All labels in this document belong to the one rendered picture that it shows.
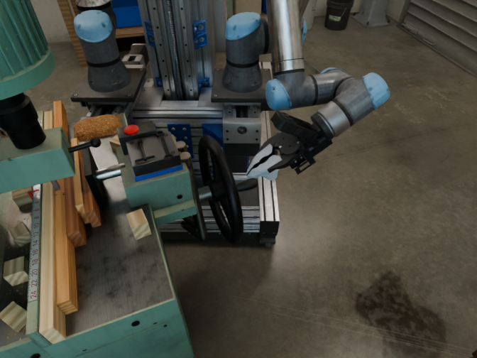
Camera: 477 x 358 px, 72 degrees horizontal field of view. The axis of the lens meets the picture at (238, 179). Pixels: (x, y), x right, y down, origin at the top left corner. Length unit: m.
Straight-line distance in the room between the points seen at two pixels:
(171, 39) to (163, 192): 0.74
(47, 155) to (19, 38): 0.21
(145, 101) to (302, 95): 0.75
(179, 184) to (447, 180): 1.93
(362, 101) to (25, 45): 0.61
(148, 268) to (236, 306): 0.97
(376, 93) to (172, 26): 0.77
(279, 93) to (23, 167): 0.54
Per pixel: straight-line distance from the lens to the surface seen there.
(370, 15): 4.38
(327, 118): 0.76
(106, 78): 1.29
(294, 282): 1.64
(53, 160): 0.67
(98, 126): 0.95
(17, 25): 0.54
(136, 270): 0.64
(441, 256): 1.97
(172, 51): 1.35
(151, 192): 0.71
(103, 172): 0.74
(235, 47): 1.17
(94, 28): 1.24
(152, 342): 0.91
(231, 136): 1.18
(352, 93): 0.78
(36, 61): 0.57
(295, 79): 0.81
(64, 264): 0.65
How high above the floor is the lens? 1.44
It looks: 45 degrees down
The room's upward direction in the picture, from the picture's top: straight up
